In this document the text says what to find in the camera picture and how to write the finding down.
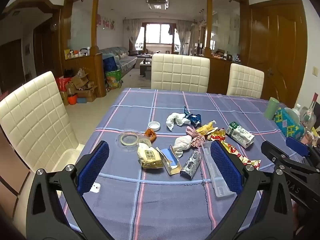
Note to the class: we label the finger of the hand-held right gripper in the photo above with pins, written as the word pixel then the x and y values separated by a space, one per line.
pixel 271 151
pixel 297 145

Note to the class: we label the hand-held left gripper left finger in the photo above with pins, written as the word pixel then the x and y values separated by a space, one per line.
pixel 93 170

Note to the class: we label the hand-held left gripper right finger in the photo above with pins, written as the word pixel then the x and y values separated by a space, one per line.
pixel 226 170

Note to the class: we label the red and gold foil wrapper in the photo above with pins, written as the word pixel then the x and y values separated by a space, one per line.
pixel 217 136

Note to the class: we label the pink wrapper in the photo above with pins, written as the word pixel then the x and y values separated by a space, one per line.
pixel 196 138

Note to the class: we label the pink cylindrical container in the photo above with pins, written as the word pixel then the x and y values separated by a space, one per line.
pixel 307 137

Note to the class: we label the clear plastic tray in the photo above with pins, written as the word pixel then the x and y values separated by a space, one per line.
pixel 210 165

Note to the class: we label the small white cloth tag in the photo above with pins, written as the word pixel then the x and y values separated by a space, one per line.
pixel 95 187

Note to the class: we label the colourful beaded tissue box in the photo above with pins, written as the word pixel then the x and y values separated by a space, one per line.
pixel 288 125

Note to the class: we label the clear glass bottle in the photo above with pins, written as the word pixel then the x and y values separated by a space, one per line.
pixel 310 118

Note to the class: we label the white plastic bottle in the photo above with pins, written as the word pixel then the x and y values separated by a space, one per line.
pixel 297 111

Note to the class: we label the green and white carton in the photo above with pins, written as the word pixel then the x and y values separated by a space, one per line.
pixel 240 135

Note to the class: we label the silver printed wrapper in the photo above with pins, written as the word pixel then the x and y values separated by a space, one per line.
pixel 191 165

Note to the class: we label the clear round plastic lid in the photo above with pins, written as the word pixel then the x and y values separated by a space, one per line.
pixel 128 148

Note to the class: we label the green cup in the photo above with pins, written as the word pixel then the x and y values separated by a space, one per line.
pixel 271 110

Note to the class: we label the yellow snack wrapper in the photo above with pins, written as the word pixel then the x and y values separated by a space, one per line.
pixel 205 129

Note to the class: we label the cream snack packet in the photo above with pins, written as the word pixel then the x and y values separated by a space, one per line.
pixel 148 157

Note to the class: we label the blue and white small carton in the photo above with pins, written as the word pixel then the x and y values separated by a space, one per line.
pixel 170 165

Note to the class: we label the blue crumpled wrapper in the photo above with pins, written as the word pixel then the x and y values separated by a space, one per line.
pixel 193 118

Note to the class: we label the small blue box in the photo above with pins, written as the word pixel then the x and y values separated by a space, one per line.
pixel 81 100

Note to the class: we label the white crumpled tissue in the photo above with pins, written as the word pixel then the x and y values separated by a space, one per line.
pixel 173 120

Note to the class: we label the white bottle cap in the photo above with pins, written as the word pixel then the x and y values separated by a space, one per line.
pixel 153 129

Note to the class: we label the blue plaid tablecloth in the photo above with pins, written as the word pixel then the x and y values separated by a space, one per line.
pixel 162 205

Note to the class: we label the orange bucket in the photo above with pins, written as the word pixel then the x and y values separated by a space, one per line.
pixel 72 100

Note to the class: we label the cream quilted dining chair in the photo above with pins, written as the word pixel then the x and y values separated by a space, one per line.
pixel 245 82
pixel 37 120
pixel 180 72

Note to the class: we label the cardboard box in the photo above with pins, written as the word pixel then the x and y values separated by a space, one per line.
pixel 64 98
pixel 80 81
pixel 87 93

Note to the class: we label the colourful woven bag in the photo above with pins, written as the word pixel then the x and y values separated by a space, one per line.
pixel 113 81

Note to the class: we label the red bag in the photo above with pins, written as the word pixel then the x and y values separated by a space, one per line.
pixel 62 83

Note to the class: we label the wooden partition cabinet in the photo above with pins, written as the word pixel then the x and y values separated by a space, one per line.
pixel 96 75
pixel 220 75

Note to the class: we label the glossy wooden door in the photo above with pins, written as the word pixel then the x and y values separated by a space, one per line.
pixel 280 55

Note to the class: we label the blue bag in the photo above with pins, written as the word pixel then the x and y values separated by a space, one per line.
pixel 110 63

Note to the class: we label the grey sofa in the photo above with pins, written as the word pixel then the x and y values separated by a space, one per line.
pixel 125 60

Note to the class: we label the coffee table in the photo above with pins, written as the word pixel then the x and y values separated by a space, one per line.
pixel 145 66

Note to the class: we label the yellow box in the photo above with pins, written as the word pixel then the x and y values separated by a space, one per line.
pixel 67 54

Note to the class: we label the dark wooden door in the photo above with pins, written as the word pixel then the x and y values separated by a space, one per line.
pixel 12 62

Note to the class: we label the patterned curtain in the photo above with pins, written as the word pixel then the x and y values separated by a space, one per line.
pixel 132 30
pixel 183 32

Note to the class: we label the bright window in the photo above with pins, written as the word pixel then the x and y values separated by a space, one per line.
pixel 157 33

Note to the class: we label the white wall switch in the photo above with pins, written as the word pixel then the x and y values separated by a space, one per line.
pixel 315 71

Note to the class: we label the pink wall art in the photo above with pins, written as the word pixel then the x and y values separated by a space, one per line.
pixel 106 22

